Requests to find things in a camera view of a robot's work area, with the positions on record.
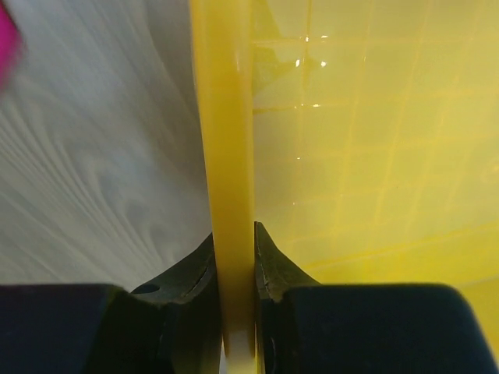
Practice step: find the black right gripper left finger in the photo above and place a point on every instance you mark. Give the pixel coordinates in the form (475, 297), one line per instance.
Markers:
(170, 324)

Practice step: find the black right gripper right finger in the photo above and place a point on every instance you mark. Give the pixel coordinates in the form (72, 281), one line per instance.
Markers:
(304, 326)

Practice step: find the yellow plastic tray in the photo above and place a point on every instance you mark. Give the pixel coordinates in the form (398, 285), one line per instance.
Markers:
(363, 135)

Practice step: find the pink red t shirt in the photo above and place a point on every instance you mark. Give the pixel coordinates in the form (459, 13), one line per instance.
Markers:
(11, 45)

